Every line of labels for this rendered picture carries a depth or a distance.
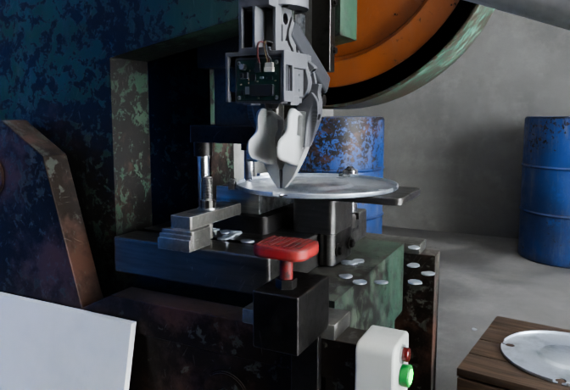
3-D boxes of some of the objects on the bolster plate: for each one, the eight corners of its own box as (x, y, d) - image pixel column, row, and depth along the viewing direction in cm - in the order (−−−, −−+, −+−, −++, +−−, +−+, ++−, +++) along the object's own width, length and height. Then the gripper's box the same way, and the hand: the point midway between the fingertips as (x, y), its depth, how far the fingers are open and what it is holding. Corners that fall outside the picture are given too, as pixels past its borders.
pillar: (212, 208, 101) (211, 133, 100) (205, 211, 99) (204, 134, 98) (203, 208, 102) (201, 133, 101) (196, 210, 100) (194, 133, 99)
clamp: (247, 231, 97) (246, 173, 96) (189, 253, 82) (187, 184, 81) (218, 227, 99) (217, 171, 98) (158, 248, 85) (155, 182, 83)
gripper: (216, -7, 58) (219, 192, 60) (293, -15, 54) (293, 198, 56) (256, 7, 65) (257, 183, 68) (326, 0, 61) (325, 187, 64)
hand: (284, 176), depth 65 cm, fingers closed
